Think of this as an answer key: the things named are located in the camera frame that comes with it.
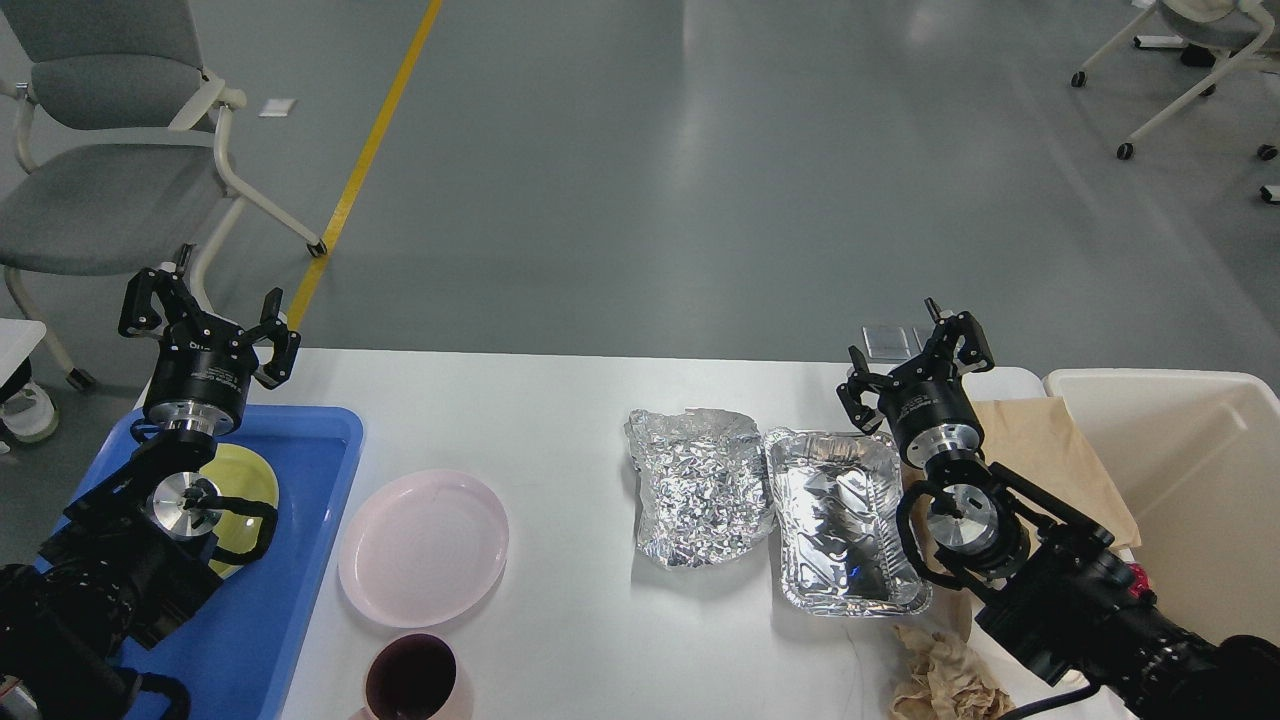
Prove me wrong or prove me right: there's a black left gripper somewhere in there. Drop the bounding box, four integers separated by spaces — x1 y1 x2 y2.
118 268 301 436

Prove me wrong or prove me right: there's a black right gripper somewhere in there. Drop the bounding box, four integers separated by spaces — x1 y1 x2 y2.
836 297 995 468

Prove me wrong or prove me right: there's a pink plate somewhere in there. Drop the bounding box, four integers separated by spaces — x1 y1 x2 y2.
338 469 509 629

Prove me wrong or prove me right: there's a pink mug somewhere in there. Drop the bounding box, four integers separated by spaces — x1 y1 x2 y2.
349 632 475 719

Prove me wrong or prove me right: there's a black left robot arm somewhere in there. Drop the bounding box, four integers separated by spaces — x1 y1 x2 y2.
3 268 301 719

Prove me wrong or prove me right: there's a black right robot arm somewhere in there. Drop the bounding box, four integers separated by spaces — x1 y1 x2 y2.
836 299 1279 719

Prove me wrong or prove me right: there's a clear floor plate left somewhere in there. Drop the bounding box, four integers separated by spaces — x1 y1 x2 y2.
861 325 915 363

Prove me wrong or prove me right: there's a brown paper bag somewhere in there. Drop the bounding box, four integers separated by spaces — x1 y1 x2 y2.
902 397 1142 550

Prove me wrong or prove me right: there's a yellow plate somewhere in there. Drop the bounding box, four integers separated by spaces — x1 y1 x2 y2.
197 443 280 580

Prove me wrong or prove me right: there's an aluminium foil tray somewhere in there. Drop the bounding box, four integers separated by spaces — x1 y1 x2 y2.
764 428 932 618

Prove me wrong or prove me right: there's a grey office chair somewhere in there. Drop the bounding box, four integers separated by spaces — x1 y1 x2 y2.
0 0 329 391

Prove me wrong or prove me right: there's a white side table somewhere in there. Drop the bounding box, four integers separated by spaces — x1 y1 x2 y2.
1 318 60 454

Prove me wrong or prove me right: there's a crumpled aluminium foil sheet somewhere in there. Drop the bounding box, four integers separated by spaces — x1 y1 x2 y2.
623 407 776 570

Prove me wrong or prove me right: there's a beige plastic bin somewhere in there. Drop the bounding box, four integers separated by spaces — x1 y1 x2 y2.
1044 369 1279 642

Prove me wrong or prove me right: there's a red crushed can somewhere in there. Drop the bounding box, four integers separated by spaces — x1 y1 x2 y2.
1126 562 1153 600

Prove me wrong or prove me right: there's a crumpled brown paper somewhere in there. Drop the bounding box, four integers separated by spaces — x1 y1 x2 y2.
887 624 1015 719

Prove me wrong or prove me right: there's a white chair on right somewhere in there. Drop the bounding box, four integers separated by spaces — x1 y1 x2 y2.
1070 1 1279 161

